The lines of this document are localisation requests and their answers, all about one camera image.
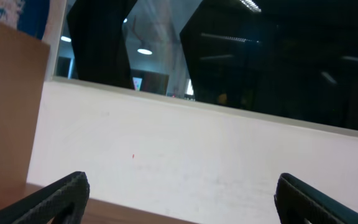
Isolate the glass window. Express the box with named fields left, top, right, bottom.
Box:
left=55, top=0, right=358, bottom=131

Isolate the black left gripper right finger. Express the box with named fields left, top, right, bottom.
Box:
left=274, top=173, right=358, bottom=224

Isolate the brown wooden side panel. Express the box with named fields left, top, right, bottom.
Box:
left=0, top=22, right=50, bottom=209

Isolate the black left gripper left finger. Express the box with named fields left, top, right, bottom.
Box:
left=0, top=171, right=90, bottom=224

